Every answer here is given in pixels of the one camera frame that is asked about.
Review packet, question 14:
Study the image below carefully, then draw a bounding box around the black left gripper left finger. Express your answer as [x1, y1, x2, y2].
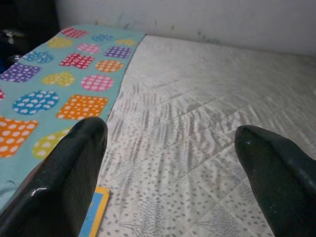
[0, 117, 109, 237]

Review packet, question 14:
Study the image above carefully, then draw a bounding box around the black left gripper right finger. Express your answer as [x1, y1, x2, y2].
[234, 124, 316, 237]

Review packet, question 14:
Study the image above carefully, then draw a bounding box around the yellow and blue children's book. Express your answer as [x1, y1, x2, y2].
[80, 185, 112, 237]

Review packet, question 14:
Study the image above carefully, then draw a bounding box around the white quilted mattress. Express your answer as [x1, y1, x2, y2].
[98, 34, 316, 237]

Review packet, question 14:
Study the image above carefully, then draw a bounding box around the teal blanket with colourful shapes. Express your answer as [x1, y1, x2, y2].
[0, 24, 147, 210]

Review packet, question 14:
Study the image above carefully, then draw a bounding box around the black cabinet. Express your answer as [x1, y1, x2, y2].
[0, 0, 60, 54]

